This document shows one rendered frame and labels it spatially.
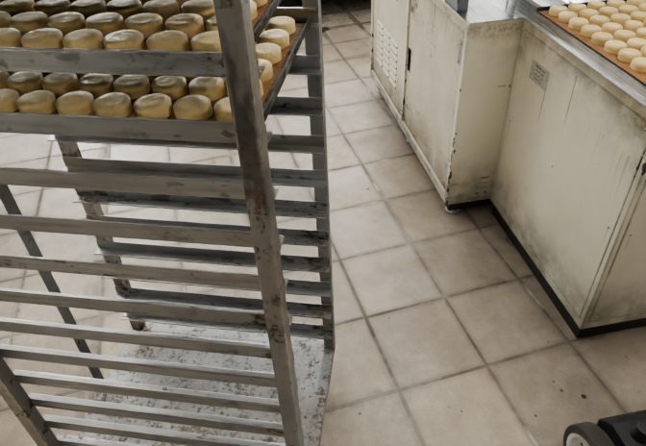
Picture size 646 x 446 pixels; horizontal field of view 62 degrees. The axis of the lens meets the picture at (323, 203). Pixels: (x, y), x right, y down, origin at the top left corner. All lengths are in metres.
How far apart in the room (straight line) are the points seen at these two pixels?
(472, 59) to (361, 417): 1.21
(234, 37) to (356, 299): 1.50
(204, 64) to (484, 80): 1.48
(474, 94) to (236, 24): 1.51
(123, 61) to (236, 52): 0.16
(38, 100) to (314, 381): 1.08
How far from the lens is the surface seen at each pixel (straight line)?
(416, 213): 2.35
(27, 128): 0.83
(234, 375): 1.08
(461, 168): 2.19
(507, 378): 1.85
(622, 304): 1.92
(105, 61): 0.71
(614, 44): 1.61
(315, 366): 1.63
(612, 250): 1.70
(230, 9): 0.59
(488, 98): 2.06
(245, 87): 0.62
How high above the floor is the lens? 1.49
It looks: 38 degrees down
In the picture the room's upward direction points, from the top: 3 degrees counter-clockwise
